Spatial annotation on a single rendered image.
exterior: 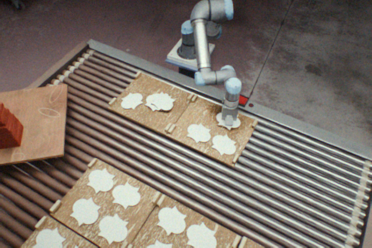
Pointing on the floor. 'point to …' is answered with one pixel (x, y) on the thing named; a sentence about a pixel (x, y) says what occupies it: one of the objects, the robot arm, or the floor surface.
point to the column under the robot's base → (183, 68)
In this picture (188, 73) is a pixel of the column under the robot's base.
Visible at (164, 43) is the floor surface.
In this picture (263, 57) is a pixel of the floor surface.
